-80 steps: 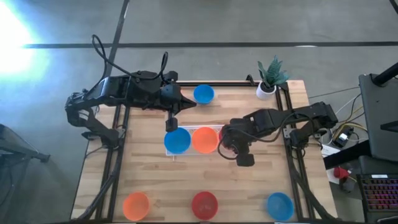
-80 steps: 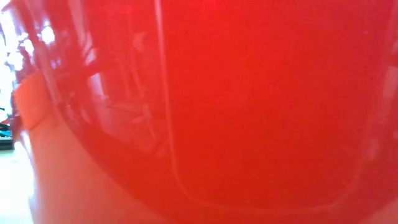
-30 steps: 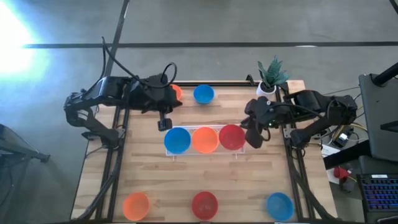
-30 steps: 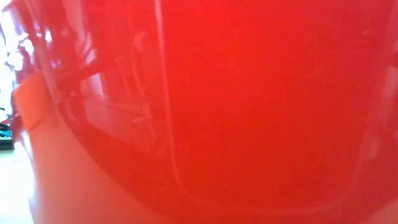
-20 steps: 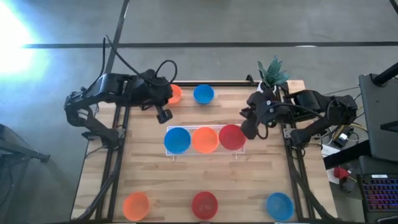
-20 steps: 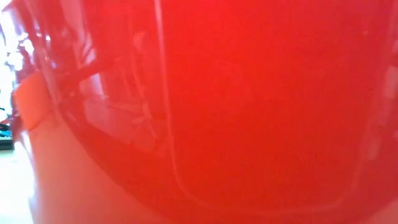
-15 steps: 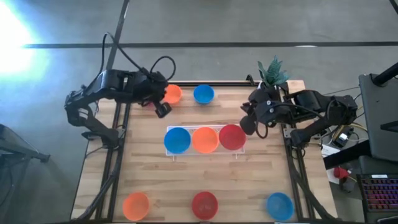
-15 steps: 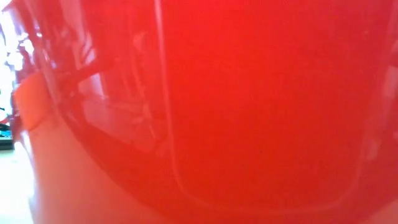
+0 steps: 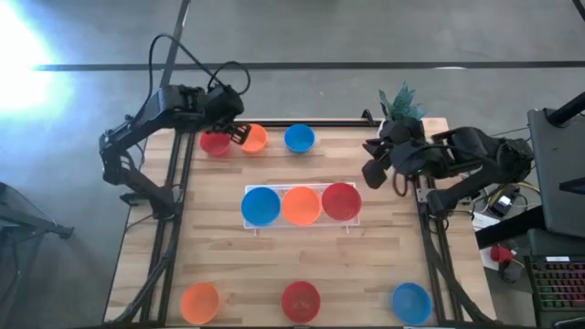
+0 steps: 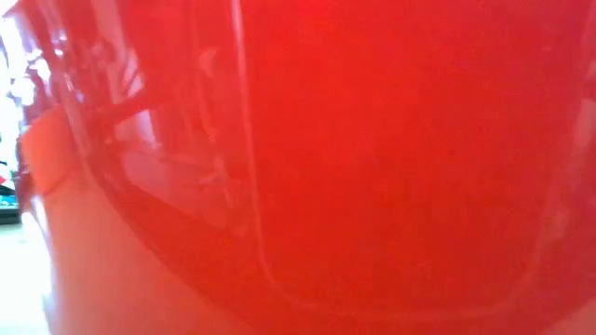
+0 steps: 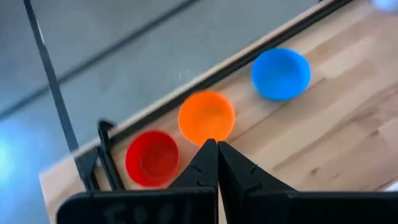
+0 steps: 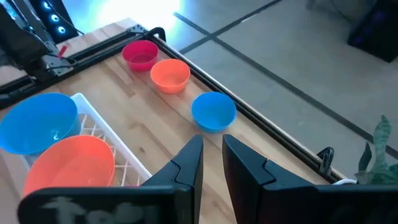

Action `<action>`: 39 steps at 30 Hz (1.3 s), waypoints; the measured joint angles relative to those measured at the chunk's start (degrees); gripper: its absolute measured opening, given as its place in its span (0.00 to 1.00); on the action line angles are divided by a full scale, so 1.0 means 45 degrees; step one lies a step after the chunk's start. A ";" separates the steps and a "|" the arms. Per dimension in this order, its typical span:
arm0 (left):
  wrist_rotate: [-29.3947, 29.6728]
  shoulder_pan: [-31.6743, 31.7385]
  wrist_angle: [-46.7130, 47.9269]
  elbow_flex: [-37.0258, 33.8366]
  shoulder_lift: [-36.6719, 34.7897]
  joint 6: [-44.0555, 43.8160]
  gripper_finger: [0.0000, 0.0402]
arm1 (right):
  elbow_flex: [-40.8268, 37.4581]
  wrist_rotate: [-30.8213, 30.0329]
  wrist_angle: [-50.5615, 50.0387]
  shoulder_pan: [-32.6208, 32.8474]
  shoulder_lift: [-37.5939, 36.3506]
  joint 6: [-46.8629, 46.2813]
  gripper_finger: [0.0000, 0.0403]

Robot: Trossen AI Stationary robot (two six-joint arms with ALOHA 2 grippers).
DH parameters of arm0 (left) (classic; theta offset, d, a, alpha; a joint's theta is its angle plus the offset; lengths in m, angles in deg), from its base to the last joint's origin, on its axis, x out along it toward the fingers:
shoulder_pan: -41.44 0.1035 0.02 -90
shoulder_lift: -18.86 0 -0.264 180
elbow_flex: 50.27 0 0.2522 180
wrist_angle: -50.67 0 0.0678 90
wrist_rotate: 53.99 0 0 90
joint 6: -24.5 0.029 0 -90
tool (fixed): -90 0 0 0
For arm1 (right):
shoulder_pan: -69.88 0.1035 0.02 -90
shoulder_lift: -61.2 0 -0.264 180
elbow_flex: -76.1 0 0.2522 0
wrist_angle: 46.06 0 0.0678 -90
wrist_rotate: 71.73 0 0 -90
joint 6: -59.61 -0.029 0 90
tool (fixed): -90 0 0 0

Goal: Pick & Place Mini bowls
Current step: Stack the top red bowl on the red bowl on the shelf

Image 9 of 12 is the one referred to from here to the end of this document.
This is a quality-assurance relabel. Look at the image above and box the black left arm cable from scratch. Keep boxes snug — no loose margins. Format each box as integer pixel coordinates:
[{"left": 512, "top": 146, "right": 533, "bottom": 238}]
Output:
[{"left": 146, "top": 33, "right": 252, "bottom": 100}]

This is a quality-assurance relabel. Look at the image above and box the red mini bowl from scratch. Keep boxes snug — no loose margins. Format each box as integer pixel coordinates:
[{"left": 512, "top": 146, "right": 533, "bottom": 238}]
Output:
[
  {"left": 281, "top": 280, "right": 322, "bottom": 324},
  {"left": 321, "top": 182, "right": 363, "bottom": 222},
  {"left": 198, "top": 130, "right": 233, "bottom": 158}
]

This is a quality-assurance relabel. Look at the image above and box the small red object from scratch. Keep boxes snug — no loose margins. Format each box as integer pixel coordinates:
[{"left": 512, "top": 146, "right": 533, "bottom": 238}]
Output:
[{"left": 490, "top": 245, "right": 516, "bottom": 264}]

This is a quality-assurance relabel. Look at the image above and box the white lattice tray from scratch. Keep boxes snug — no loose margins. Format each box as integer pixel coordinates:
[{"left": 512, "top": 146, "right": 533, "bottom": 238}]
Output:
[{"left": 241, "top": 182, "right": 361, "bottom": 235}]

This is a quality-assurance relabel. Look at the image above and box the black bar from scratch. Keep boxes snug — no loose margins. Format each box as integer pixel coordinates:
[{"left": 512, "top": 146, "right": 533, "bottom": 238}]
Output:
[{"left": 474, "top": 207, "right": 548, "bottom": 249}]

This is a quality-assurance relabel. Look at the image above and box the black flat panel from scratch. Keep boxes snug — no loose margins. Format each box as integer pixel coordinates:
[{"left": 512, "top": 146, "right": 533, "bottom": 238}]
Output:
[{"left": 526, "top": 108, "right": 585, "bottom": 239}]

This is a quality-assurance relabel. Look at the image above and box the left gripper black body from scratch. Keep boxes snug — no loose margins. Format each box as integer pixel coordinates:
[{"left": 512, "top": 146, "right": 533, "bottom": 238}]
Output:
[{"left": 200, "top": 84, "right": 246, "bottom": 132}]

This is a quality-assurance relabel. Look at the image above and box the green plant in white pot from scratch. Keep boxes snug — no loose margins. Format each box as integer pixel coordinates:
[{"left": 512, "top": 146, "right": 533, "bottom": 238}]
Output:
[{"left": 377, "top": 81, "right": 429, "bottom": 123}]

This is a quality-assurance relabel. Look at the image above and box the white paper sheet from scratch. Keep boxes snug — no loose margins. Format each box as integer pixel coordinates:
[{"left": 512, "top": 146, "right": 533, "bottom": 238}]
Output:
[{"left": 470, "top": 213, "right": 503, "bottom": 232}]

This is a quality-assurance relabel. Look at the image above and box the small black device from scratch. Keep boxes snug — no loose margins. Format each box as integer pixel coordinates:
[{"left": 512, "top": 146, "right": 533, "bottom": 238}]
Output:
[{"left": 497, "top": 260, "right": 523, "bottom": 284}]

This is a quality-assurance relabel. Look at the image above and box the orange mini bowl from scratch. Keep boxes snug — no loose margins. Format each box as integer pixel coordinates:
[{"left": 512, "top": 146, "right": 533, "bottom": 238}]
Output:
[
  {"left": 239, "top": 122, "right": 270, "bottom": 154},
  {"left": 281, "top": 186, "right": 324, "bottom": 228},
  {"left": 179, "top": 281, "right": 221, "bottom": 326}
]

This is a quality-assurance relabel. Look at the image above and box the black stand leg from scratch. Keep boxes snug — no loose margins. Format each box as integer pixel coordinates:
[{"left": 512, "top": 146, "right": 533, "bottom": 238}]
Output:
[{"left": 0, "top": 182, "right": 75, "bottom": 241}]

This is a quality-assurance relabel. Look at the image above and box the black pole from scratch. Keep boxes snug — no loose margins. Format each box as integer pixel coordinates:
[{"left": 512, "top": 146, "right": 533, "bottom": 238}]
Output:
[{"left": 547, "top": 90, "right": 585, "bottom": 128}]

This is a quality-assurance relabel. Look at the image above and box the blue mini bowl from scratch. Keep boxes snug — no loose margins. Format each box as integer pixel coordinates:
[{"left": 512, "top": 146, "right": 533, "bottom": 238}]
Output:
[
  {"left": 282, "top": 122, "right": 317, "bottom": 154},
  {"left": 240, "top": 186, "right": 282, "bottom": 228},
  {"left": 390, "top": 281, "right": 433, "bottom": 326}
]

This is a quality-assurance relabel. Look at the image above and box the black power adapter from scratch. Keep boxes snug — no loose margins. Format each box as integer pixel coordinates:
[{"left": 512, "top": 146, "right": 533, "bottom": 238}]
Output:
[{"left": 488, "top": 185, "right": 521, "bottom": 218}]

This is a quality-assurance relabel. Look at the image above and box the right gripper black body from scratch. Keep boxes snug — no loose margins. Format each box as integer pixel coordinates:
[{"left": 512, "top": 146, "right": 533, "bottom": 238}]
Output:
[{"left": 381, "top": 116, "right": 442, "bottom": 179}]

